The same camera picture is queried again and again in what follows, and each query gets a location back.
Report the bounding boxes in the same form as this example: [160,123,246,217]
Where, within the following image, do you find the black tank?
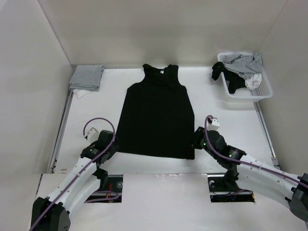
[211,62,246,94]
[116,64,195,160]

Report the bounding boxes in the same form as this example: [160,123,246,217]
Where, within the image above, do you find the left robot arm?
[30,130,119,231]

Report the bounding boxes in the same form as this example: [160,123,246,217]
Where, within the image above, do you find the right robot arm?
[192,127,308,221]

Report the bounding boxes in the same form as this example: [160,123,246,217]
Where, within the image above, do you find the folded white tank top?
[73,89,90,99]

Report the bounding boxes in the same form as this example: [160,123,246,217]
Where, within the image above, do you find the folded grey tank top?
[69,64,104,91]

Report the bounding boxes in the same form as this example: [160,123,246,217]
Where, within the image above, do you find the white tank top in basket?
[245,73,262,90]

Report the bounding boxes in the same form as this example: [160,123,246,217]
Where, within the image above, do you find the grey tank top in basket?
[223,52,263,79]

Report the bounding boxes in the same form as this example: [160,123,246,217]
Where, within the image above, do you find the white plastic basket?
[217,52,273,103]

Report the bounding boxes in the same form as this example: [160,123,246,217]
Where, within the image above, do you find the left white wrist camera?
[85,128,100,143]

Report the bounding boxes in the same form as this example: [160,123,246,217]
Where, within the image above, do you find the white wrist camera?
[85,128,100,143]
[207,117,220,131]

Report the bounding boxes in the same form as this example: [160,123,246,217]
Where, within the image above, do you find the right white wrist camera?
[207,117,220,131]

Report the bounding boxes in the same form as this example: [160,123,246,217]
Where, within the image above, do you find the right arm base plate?
[208,176,255,203]

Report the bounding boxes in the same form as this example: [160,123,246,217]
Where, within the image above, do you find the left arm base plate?
[86,175,123,203]

